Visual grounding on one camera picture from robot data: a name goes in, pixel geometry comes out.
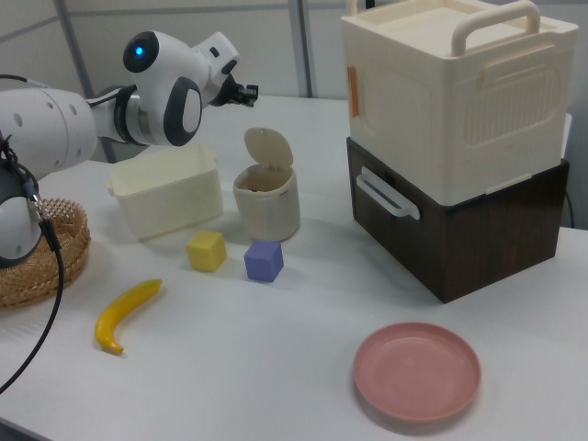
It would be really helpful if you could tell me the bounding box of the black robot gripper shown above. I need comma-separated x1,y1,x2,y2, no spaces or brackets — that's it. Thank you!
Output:
194,30,260,110

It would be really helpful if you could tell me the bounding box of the beige dustbin lid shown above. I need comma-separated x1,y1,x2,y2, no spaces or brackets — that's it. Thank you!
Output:
243,127,295,173

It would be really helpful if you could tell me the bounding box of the beige dustbin body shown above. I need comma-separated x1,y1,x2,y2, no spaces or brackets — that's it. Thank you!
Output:
232,165,302,243

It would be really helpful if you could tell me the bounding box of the cream plastic tub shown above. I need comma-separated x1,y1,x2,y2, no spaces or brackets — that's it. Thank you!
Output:
107,141,225,242

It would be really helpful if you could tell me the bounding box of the yellow foam cube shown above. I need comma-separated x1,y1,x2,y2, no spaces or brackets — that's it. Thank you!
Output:
186,230,229,274

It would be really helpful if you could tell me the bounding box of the blue foam cube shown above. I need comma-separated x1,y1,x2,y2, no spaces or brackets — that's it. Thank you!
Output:
243,239,285,284

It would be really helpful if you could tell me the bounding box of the woven wicker basket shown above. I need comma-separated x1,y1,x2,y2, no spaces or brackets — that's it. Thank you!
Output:
0,198,92,310

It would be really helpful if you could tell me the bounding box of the yellow banana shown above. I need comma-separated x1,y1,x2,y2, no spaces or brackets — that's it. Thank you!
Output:
94,277,164,356

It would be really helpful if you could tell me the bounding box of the dark wooden drawer cabinet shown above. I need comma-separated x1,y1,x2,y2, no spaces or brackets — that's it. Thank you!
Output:
345,135,571,305

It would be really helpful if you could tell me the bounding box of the pink round plate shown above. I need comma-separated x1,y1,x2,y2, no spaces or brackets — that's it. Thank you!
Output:
353,322,482,421

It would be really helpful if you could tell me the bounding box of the white drawer handle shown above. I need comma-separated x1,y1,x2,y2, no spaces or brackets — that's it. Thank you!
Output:
355,165,422,221

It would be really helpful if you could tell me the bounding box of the cream storage box with handle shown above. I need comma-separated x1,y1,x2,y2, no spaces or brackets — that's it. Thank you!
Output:
340,0,580,207

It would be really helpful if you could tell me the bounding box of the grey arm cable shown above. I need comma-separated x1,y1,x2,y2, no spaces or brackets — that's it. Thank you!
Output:
0,73,50,90

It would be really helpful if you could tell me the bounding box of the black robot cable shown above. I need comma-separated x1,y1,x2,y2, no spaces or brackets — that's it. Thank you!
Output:
0,130,64,394

